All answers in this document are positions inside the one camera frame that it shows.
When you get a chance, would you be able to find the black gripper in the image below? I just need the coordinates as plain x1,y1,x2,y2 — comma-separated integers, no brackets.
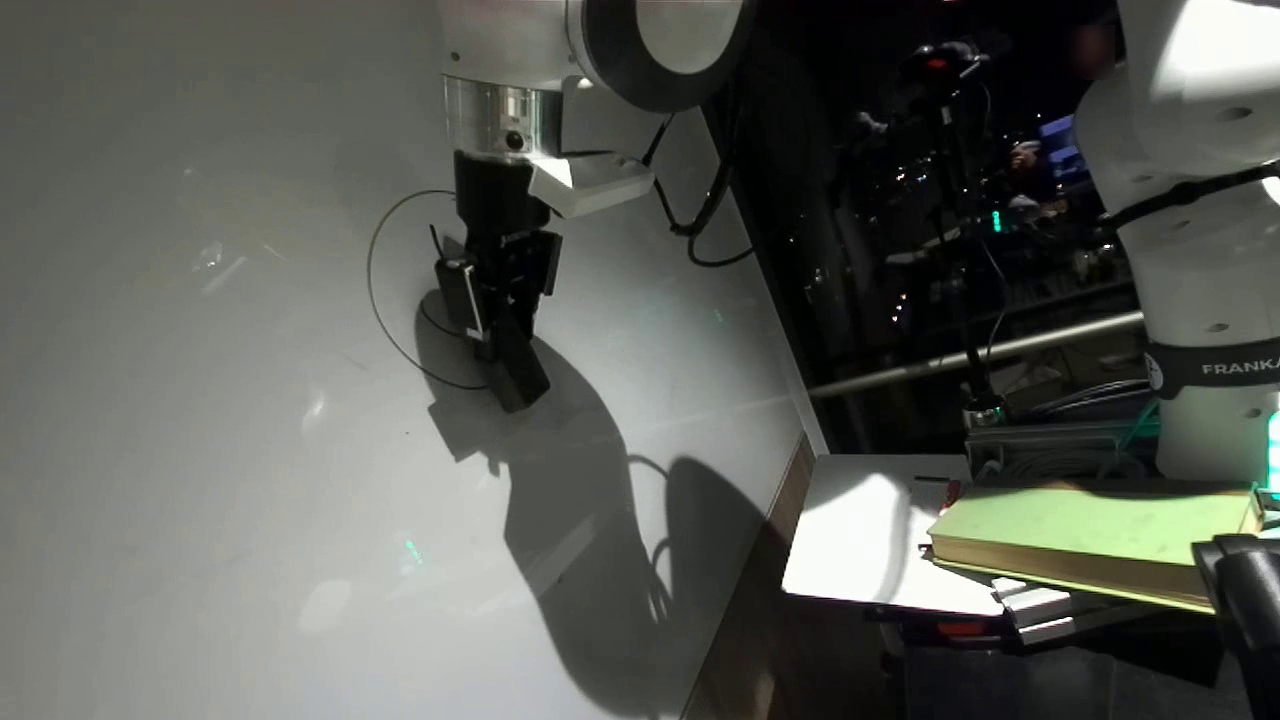
432,147,564,354

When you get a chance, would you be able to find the black marker smiley drawing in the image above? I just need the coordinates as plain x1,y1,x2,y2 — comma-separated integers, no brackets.
364,184,499,394

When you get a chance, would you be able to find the white table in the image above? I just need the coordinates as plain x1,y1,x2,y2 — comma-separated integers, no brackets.
778,451,1008,619

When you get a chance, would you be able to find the black tripod stand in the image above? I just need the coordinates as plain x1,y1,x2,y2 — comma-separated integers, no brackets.
917,31,1019,413

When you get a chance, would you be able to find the aluminium profile bar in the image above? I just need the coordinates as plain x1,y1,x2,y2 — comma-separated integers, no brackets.
994,575,1079,650

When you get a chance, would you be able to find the green book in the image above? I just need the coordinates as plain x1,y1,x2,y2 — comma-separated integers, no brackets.
928,475,1263,619

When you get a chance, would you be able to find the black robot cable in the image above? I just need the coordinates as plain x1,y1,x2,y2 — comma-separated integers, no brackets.
646,114,761,273

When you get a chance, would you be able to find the silver metal rail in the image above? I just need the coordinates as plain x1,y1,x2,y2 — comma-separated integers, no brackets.
809,306,1153,399

